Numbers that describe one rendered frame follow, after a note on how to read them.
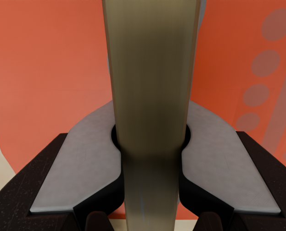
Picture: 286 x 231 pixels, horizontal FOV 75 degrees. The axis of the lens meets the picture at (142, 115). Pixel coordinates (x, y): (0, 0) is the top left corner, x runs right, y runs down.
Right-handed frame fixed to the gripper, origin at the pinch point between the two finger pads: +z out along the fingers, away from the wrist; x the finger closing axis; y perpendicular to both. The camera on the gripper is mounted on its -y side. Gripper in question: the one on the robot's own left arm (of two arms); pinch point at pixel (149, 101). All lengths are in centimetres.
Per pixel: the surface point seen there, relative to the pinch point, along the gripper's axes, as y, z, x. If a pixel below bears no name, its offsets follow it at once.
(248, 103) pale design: 2.9, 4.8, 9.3
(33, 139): 6.9, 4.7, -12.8
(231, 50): -2.0, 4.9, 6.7
